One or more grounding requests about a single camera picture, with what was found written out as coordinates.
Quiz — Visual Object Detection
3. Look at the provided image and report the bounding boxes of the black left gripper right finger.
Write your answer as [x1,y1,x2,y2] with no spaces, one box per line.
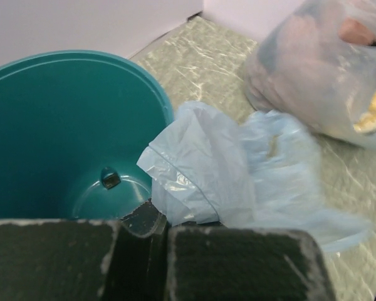
[165,225,336,300]

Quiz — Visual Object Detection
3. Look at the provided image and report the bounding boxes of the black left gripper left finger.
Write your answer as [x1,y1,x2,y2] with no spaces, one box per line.
[0,202,167,300]

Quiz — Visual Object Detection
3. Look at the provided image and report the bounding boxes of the teal plastic trash bin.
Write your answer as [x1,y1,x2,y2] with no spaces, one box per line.
[0,51,174,219]

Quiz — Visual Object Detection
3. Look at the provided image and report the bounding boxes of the light blue trash bag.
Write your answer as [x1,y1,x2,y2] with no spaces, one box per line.
[137,101,372,253]

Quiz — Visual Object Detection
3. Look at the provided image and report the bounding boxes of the clear bag with trash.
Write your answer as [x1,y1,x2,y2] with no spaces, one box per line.
[244,1,376,150]

